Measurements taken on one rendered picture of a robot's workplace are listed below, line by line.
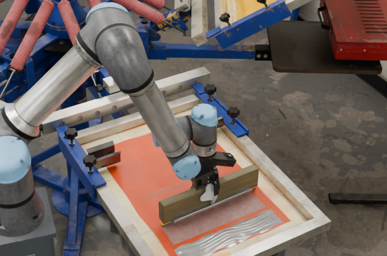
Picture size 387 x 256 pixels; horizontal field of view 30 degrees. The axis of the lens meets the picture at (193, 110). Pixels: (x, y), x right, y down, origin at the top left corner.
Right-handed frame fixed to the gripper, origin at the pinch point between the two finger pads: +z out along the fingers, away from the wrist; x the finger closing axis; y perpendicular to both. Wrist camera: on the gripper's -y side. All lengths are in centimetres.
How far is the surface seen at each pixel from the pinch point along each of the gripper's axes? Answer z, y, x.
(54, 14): -13, 7, -114
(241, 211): 5.1, -7.7, 6.5
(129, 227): 0.3, 28.3, -0.9
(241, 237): 4.9, -1.3, 16.4
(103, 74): -6, 4, -73
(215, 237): 4.1, 6.0, 13.0
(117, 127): 0.8, 10.3, -48.2
